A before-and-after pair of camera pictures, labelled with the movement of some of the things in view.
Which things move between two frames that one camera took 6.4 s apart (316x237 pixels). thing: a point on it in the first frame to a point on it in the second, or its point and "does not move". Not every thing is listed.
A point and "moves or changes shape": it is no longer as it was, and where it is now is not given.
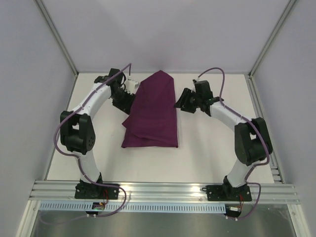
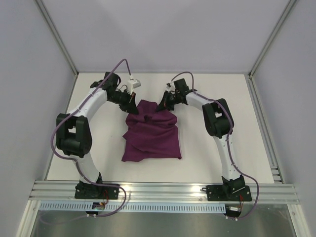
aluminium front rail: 47,192 does not move
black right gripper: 190,100 to 168,101
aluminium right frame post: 286,13 does not move
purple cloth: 152,121 moves or changes shape
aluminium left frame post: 44,11 does not move
